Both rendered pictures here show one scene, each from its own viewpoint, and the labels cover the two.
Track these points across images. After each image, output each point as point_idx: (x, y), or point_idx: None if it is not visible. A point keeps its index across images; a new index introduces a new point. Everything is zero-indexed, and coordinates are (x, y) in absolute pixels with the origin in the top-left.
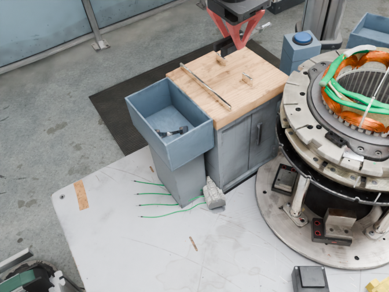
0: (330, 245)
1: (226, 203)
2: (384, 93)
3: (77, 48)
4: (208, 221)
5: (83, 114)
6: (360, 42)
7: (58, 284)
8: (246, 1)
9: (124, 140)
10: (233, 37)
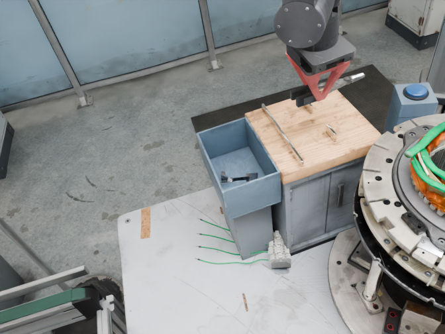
0: None
1: (293, 265)
2: None
3: (190, 65)
4: (267, 281)
5: (181, 135)
6: None
7: (106, 309)
8: (325, 51)
9: None
10: (310, 87)
